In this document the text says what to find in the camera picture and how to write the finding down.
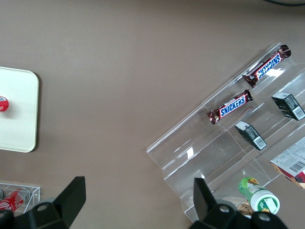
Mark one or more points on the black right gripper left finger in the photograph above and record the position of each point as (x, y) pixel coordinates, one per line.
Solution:
(71, 198)

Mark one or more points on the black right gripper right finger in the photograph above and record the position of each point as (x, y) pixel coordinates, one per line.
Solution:
(203, 202)

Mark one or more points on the light wicker basket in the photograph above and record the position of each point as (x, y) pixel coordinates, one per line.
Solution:
(245, 209)

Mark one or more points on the beige plastic tray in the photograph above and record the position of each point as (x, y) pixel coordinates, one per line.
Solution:
(16, 109)

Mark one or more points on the red can on tray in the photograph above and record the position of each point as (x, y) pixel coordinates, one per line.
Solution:
(3, 103)

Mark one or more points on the clear acrylic bottle rack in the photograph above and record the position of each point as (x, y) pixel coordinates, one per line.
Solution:
(31, 190)

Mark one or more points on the clear acrylic stepped display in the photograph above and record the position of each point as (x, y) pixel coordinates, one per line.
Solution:
(214, 155)

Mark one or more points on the green white-capped bottle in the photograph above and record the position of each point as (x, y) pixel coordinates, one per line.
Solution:
(259, 195)

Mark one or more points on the red cola can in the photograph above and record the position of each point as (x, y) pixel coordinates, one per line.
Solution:
(12, 200)

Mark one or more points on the small black carton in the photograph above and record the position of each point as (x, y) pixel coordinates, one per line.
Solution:
(250, 135)
(288, 106)

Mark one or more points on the white barcode snack box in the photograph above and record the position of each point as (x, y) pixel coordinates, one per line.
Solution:
(291, 164)

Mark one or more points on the brown Snickers bar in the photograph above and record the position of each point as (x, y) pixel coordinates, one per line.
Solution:
(267, 66)
(230, 110)

